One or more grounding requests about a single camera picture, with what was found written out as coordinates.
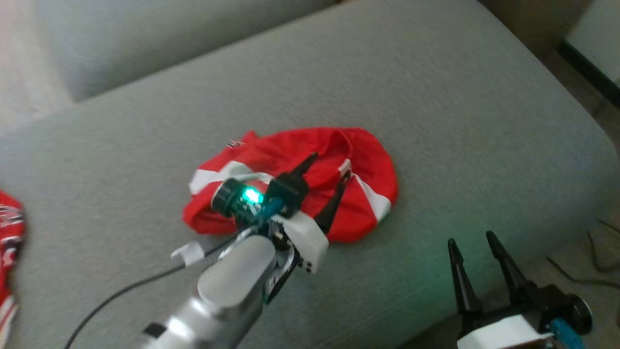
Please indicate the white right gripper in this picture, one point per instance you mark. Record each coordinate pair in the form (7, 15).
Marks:
(503, 334)

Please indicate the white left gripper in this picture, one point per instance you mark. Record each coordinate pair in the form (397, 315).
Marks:
(307, 242)

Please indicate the red jersey with white sleeves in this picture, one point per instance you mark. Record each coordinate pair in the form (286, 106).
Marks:
(281, 148)

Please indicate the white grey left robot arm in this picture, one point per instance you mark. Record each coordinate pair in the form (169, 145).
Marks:
(232, 286)

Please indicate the grey fabric sofa seat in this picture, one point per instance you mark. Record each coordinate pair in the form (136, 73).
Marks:
(436, 121)

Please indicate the grey sofa cushion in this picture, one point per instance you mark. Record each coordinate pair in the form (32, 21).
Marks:
(169, 39)

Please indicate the white board with black edge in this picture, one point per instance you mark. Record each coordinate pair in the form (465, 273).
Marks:
(596, 34)

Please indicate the red jersey with printed lettering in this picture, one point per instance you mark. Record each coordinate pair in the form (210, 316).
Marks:
(7, 271)

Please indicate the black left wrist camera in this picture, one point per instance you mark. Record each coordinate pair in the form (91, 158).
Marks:
(232, 201)

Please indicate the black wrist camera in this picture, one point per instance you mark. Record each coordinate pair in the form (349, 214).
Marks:
(581, 315)
(232, 201)

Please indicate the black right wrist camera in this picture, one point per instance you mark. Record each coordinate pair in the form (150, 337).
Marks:
(581, 315)

